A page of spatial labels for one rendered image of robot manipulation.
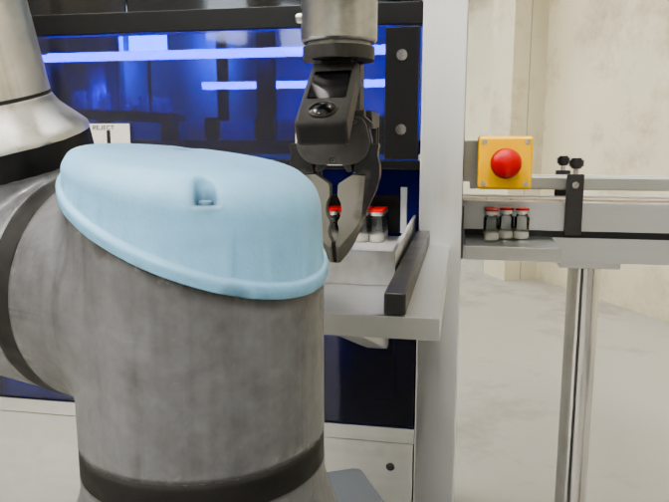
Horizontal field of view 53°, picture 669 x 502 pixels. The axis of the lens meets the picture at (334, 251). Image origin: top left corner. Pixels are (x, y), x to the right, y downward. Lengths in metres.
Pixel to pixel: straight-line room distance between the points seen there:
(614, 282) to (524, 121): 1.33
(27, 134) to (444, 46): 0.69
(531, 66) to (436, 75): 4.20
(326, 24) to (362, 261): 0.23
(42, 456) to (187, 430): 1.00
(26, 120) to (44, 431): 0.93
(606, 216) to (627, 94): 3.45
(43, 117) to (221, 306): 0.16
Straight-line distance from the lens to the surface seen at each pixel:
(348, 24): 0.66
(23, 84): 0.38
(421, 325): 0.57
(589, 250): 1.09
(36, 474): 1.30
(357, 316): 0.57
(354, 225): 0.66
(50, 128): 0.37
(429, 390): 1.02
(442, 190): 0.95
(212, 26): 1.03
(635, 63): 4.49
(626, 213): 1.09
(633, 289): 4.47
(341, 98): 0.61
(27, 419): 1.27
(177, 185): 0.26
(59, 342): 0.31
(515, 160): 0.92
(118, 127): 1.08
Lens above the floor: 1.03
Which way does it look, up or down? 9 degrees down
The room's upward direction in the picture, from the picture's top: straight up
